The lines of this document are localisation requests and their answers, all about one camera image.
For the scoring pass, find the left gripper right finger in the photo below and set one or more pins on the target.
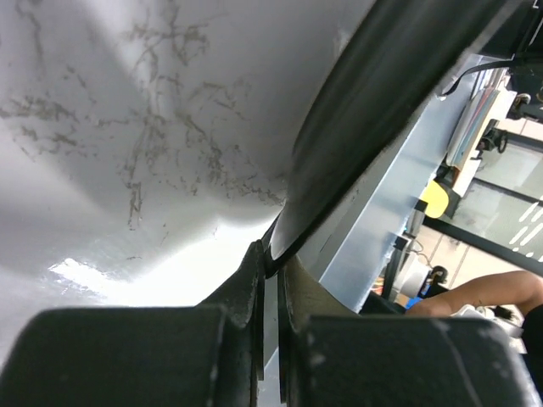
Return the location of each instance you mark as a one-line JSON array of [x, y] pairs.
[[331, 356]]

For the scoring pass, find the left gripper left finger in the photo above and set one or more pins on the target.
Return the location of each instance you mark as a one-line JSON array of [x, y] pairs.
[[210, 354]]

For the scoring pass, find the black rimmed beige plate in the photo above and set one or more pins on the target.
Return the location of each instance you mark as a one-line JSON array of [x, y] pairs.
[[400, 54]]

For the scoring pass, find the person's forearm in background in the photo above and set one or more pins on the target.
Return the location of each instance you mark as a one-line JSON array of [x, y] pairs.
[[519, 288]]

